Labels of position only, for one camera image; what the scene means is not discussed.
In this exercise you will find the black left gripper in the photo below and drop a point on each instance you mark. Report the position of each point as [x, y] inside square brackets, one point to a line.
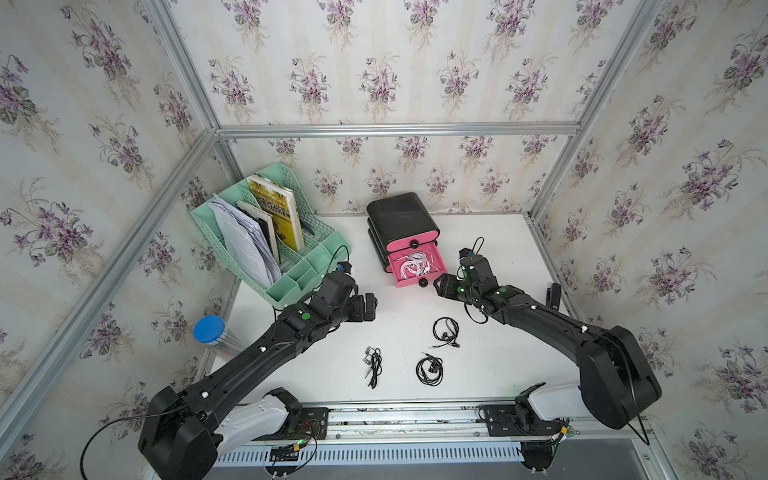
[359, 313]

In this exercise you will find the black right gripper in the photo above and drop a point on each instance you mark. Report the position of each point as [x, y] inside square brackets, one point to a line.
[443, 288]

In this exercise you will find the white earphones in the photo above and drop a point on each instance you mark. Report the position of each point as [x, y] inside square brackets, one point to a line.
[411, 268]
[422, 259]

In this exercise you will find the black earphones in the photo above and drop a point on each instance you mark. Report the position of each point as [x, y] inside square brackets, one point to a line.
[430, 370]
[373, 360]
[445, 331]

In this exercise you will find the pink top drawer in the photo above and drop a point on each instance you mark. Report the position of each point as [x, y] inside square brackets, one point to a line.
[412, 241]

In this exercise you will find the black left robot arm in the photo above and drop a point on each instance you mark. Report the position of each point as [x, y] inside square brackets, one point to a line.
[186, 431]

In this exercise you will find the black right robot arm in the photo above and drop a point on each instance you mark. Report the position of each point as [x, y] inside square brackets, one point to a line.
[616, 383]

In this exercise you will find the black drawer cabinet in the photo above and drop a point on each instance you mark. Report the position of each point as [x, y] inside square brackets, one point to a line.
[396, 217]

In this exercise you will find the black stapler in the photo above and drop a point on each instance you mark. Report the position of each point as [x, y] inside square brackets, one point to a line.
[553, 296]

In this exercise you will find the green desk organizer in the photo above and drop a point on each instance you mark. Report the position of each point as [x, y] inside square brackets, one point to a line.
[301, 272]

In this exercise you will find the black white notebook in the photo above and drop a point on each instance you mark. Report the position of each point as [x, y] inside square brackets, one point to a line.
[266, 224]

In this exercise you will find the yellow book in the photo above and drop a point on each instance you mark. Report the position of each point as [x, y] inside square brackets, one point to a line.
[281, 204]

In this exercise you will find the white paper stack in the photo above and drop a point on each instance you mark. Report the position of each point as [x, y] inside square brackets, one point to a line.
[245, 243]

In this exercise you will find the blue lid container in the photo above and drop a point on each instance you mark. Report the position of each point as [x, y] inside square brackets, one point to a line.
[214, 333]

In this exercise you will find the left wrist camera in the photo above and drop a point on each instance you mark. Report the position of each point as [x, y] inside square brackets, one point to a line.
[342, 270]

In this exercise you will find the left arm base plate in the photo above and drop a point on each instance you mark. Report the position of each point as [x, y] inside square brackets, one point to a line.
[300, 421]

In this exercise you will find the aluminium front rail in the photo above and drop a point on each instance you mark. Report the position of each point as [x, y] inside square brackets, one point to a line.
[423, 433]

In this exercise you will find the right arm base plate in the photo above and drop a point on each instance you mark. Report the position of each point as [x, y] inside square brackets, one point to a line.
[519, 418]

